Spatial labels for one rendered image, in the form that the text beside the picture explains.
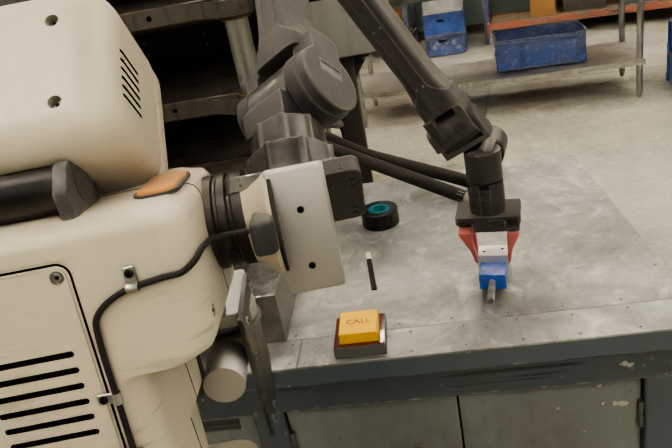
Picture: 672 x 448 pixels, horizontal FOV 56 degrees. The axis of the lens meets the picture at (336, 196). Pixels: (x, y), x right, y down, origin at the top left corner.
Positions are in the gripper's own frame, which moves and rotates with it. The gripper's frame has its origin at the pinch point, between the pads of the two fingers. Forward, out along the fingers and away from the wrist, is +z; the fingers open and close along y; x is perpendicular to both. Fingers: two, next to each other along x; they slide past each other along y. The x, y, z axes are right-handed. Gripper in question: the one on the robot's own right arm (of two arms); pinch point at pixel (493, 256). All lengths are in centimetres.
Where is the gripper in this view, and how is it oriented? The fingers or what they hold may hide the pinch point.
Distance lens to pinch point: 110.2
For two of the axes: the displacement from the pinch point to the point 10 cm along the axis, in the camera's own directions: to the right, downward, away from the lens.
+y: -9.5, 0.6, 3.2
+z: 1.9, 9.0, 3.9
